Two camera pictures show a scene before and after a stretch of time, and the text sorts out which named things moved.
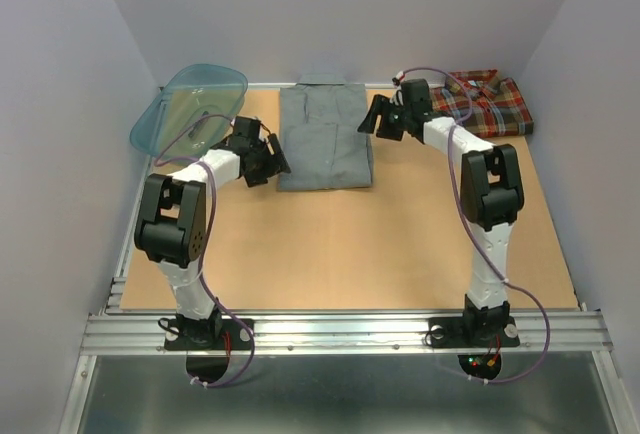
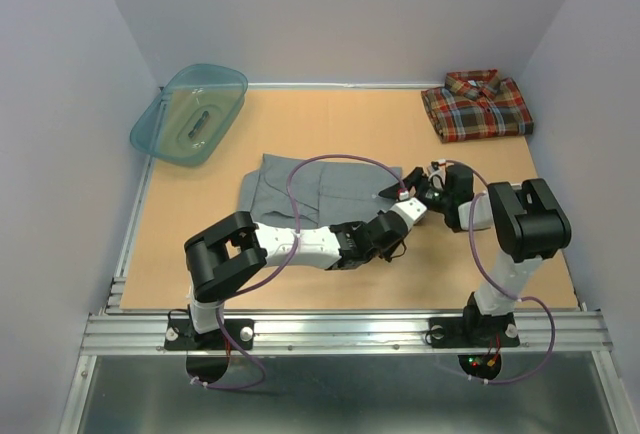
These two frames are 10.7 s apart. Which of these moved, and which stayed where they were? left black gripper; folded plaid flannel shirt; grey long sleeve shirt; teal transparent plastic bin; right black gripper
Moved: left black gripper; right black gripper; grey long sleeve shirt
Stayed: teal transparent plastic bin; folded plaid flannel shirt
